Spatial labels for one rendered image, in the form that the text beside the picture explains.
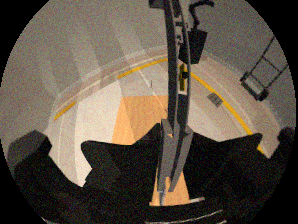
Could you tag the wooden board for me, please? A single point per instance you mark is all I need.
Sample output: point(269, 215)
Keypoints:
point(137, 114)

